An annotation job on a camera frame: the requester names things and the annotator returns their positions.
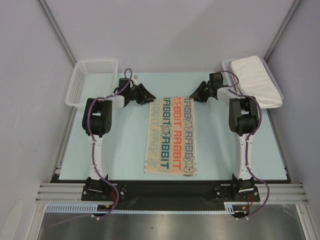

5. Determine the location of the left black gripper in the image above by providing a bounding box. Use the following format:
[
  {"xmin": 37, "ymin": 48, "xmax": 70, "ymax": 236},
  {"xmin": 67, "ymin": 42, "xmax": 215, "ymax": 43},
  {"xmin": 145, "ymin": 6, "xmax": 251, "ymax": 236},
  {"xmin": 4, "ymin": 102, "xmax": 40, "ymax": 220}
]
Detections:
[{"xmin": 127, "ymin": 83, "xmax": 156, "ymax": 105}]

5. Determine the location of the printed letters towel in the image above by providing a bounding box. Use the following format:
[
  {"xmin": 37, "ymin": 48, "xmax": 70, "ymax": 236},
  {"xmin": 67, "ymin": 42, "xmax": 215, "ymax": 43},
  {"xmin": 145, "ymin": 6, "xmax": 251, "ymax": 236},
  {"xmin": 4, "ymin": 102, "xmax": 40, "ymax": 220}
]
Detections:
[{"xmin": 144, "ymin": 96, "xmax": 197, "ymax": 177}]

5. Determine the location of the white towel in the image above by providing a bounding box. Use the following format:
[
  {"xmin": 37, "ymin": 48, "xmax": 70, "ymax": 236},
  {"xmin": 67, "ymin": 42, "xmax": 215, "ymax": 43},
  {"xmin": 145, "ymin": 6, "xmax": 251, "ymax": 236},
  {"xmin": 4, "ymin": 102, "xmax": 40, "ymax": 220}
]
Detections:
[{"xmin": 230, "ymin": 55, "xmax": 284, "ymax": 110}]

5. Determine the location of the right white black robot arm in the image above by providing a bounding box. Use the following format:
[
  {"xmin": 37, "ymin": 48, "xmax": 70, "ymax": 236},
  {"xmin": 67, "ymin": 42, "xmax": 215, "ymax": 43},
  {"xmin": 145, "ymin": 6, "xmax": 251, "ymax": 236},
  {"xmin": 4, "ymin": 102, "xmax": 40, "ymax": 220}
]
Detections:
[{"xmin": 190, "ymin": 71, "xmax": 262, "ymax": 201}]

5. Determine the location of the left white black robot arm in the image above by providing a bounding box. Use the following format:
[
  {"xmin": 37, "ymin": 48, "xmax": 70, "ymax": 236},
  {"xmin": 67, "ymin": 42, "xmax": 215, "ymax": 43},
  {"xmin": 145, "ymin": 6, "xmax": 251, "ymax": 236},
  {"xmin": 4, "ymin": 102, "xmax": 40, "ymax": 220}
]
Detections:
[{"xmin": 81, "ymin": 77, "xmax": 156, "ymax": 201}]

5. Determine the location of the right white plastic basket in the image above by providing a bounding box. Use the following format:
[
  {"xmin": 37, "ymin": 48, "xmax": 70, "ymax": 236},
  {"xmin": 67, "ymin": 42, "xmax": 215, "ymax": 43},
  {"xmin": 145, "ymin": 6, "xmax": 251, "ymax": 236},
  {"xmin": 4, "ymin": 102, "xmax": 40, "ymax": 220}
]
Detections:
[{"xmin": 221, "ymin": 56, "xmax": 285, "ymax": 111}]

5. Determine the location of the white plastic basket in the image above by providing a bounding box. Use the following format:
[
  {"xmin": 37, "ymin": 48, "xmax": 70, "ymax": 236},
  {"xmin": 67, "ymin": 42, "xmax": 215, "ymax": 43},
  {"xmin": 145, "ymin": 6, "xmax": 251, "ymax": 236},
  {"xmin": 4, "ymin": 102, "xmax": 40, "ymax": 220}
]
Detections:
[
  {"xmin": 65, "ymin": 58, "xmax": 119, "ymax": 109},
  {"xmin": 221, "ymin": 56, "xmax": 285, "ymax": 111}
]

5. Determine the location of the pink towel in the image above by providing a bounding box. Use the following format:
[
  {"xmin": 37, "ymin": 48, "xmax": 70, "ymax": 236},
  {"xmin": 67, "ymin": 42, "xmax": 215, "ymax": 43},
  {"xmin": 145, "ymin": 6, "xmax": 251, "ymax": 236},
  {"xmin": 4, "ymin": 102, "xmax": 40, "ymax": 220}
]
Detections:
[{"xmin": 230, "ymin": 72, "xmax": 239, "ymax": 87}]

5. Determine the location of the left white plastic basket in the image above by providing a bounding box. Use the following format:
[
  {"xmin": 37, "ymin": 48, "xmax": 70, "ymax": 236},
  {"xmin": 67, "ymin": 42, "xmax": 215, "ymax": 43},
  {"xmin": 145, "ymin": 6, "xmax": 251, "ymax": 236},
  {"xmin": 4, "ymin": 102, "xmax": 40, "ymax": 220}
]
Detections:
[{"xmin": 65, "ymin": 58, "xmax": 119, "ymax": 109}]

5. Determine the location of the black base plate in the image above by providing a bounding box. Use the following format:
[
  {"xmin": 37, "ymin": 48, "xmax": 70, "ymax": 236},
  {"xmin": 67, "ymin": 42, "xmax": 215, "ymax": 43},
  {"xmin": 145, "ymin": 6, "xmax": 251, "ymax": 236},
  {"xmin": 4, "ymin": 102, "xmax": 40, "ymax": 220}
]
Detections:
[{"xmin": 86, "ymin": 180, "xmax": 260, "ymax": 211}]

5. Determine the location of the white slotted cable duct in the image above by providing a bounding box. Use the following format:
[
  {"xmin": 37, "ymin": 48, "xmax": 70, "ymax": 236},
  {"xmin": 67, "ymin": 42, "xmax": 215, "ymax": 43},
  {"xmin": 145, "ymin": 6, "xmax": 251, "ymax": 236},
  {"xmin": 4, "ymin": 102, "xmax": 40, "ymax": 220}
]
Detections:
[{"xmin": 45, "ymin": 202, "xmax": 249, "ymax": 216}]

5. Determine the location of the right aluminium corner post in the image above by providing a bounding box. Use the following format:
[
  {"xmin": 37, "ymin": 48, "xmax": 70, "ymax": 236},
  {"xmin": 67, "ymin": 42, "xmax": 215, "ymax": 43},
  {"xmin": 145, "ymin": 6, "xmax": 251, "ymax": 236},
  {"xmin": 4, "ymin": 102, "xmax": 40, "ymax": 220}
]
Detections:
[{"xmin": 263, "ymin": 0, "xmax": 304, "ymax": 62}]

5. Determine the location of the aluminium corner post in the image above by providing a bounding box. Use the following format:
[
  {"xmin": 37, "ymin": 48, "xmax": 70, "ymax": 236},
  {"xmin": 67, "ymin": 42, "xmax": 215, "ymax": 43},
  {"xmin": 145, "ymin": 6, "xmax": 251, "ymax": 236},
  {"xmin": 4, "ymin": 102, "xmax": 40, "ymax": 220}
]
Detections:
[
  {"xmin": 263, "ymin": 0, "xmax": 304, "ymax": 62},
  {"xmin": 36, "ymin": 0, "xmax": 77, "ymax": 67}
]

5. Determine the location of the left aluminium corner post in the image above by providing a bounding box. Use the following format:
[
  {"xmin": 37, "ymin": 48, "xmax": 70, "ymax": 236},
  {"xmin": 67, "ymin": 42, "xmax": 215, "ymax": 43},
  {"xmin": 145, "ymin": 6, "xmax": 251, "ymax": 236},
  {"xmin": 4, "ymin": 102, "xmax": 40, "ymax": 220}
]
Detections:
[{"xmin": 36, "ymin": 0, "xmax": 77, "ymax": 67}]

